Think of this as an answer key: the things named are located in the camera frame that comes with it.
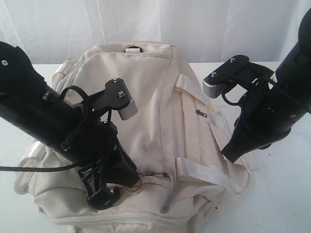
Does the white backdrop curtain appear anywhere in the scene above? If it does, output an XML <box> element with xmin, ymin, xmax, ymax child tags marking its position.
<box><xmin>0</xmin><ymin>0</ymin><xmax>311</xmax><ymax>64</ymax></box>

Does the cream duffel bag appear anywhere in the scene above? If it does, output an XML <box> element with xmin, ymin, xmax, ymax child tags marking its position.
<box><xmin>14</xmin><ymin>42</ymin><xmax>258</xmax><ymax>233</ymax></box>

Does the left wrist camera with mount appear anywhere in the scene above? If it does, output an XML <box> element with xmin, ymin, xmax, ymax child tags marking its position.
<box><xmin>89</xmin><ymin>78</ymin><xmax>138</xmax><ymax>120</ymax></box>

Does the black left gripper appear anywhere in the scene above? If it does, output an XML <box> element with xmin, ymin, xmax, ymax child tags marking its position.
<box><xmin>77</xmin><ymin>120</ymin><xmax>140</xmax><ymax>210</ymax></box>

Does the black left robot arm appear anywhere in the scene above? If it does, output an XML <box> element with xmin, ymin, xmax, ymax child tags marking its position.
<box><xmin>0</xmin><ymin>42</ymin><xmax>140</xmax><ymax>210</ymax></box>

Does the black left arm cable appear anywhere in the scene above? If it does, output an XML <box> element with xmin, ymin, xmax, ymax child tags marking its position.
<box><xmin>0</xmin><ymin>86</ymin><xmax>115</xmax><ymax>173</ymax></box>

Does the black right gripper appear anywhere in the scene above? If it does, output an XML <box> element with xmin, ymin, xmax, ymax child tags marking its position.
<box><xmin>221</xmin><ymin>80</ymin><xmax>291</xmax><ymax>163</ymax></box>

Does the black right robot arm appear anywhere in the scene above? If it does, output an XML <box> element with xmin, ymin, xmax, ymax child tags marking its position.
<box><xmin>222</xmin><ymin>11</ymin><xmax>311</xmax><ymax>163</ymax></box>

